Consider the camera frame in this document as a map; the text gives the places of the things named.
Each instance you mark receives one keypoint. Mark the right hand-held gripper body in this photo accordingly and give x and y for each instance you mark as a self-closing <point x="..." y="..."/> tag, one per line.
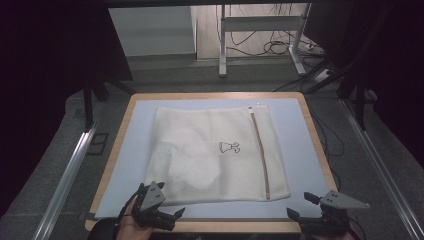
<point x="335" y="213"/>

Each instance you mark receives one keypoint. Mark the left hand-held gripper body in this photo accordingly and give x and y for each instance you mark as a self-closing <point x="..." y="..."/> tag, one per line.
<point x="150" y="203"/>

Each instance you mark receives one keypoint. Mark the white mesh laundry bag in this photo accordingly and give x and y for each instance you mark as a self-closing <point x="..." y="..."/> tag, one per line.
<point x="233" y="126"/>

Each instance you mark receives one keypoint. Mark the person's right hand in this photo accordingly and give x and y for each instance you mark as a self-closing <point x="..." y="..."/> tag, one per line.
<point x="333" y="237"/>

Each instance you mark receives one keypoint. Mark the person's left hand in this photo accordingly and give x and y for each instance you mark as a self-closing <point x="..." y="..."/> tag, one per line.
<point x="130" y="228"/>

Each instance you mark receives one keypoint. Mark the black metal stand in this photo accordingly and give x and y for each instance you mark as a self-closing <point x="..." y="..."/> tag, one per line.
<point x="88" y="106"/>
<point x="360" y="106"/>

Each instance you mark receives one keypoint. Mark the white power strip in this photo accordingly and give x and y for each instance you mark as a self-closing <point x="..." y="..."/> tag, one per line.
<point x="322" y="75"/>

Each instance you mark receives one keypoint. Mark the grey cabinet panel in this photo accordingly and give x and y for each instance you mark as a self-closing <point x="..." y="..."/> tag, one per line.
<point x="150" y="30"/>

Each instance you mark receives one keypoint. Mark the aluminium rail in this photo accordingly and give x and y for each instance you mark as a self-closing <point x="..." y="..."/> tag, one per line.
<point x="383" y="173"/>
<point x="63" y="186"/>

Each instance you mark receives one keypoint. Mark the black floor frame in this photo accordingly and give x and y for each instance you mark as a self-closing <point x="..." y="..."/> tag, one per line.
<point x="98" y="143"/>

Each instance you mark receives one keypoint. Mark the white metal desk frame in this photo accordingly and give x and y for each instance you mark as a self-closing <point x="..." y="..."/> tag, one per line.
<point x="222" y="40"/>

